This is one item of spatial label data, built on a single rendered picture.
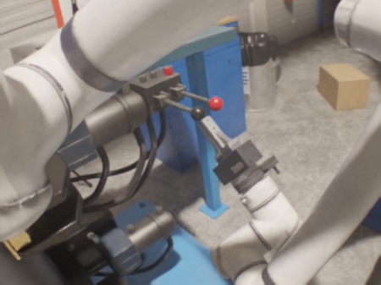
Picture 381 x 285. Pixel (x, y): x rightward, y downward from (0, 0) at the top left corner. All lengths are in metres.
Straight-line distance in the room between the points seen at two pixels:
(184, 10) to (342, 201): 0.38
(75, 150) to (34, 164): 0.51
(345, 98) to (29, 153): 2.74
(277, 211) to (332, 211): 0.19
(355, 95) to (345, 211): 2.42
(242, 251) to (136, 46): 0.52
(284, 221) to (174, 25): 0.52
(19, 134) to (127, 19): 0.11
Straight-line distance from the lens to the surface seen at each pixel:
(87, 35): 0.25
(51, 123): 0.24
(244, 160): 0.62
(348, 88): 2.80
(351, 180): 0.49
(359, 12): 0.59
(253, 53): 2.47
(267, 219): 0.66
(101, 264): 1.06
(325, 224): 0.50
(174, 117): 1.88
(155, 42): 0.23
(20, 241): 0.58
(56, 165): 0.61
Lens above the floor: 1.30
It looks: 31 degrees down
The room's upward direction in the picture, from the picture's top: 9 degrees counter-clockwise
